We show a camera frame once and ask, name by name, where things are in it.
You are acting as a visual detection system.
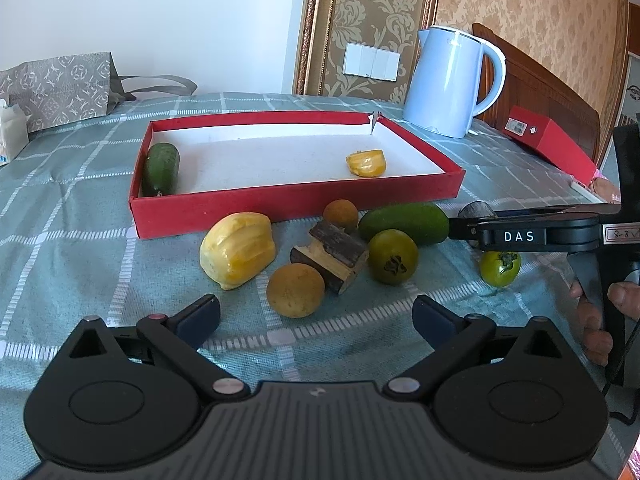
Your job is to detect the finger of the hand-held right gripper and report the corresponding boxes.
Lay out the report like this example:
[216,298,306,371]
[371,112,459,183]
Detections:
[492,206,598,218]
[448,216,599,253]

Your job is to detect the large brown longan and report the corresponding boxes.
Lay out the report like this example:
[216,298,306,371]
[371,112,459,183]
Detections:
[266,263,326,319]

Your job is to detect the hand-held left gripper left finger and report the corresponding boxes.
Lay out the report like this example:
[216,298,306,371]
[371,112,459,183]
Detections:
[70,294,251,402]

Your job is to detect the green tomato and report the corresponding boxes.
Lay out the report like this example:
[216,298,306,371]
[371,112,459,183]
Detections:
[479,251,522,288]
[369,229,420,286]

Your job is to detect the wooden log piece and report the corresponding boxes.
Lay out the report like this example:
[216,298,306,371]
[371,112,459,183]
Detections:
[290,242,358,295]

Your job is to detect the large yellow pepper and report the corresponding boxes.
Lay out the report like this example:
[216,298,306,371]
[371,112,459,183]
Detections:
[199,212,277,291]

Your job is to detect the cut green cucumber piece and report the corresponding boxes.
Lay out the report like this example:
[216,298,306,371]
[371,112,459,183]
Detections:
[358,202,451,246]

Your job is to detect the small yellow pepper in tray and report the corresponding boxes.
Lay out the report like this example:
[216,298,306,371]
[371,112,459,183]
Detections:
[346,149,388,178]

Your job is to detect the white printed panel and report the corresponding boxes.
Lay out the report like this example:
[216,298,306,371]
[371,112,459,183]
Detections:
[620,55,640,126]

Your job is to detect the small brown longan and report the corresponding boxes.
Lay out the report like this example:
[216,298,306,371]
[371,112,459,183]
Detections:
[322,199,360,233]

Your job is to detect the white wall light switch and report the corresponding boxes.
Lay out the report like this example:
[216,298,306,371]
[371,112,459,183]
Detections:
[344,42,401,80]

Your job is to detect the whole green cucumber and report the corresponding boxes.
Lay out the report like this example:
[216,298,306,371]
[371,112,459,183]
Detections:
[141,142,181,197]

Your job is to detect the white tissue pack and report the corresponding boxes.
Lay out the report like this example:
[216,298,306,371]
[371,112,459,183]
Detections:
[0,99,30,166]

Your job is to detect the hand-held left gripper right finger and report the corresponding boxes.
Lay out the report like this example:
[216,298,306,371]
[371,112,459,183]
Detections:
[384,294,571,397]

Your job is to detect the dark eggplant piece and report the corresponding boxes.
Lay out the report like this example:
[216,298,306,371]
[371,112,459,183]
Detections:
[459,201,496,221]

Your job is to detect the red shallow box tray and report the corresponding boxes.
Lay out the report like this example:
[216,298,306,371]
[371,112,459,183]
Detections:
[128,110,467,240]

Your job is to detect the red closed box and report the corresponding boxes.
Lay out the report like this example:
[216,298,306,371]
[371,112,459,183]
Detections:
[505,106,598,186]

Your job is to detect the grey patterned gift bag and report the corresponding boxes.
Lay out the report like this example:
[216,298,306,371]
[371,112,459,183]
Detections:
[0,51,198,133]

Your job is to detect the black cable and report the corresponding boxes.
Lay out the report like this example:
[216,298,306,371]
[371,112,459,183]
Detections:
[599,330,637,426]

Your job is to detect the light blue electric kettle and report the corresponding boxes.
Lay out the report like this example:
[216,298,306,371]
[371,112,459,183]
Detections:
[402,25,507,139]

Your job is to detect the brown wooden headboard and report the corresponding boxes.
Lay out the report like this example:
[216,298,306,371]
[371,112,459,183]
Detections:
[472,22,601,166]

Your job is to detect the person's right hand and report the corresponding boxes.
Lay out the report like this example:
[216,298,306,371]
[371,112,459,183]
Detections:
[570,282,640,366]

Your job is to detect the gilded wall panel frame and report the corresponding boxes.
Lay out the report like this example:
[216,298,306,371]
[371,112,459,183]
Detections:
[294,0,446,106]

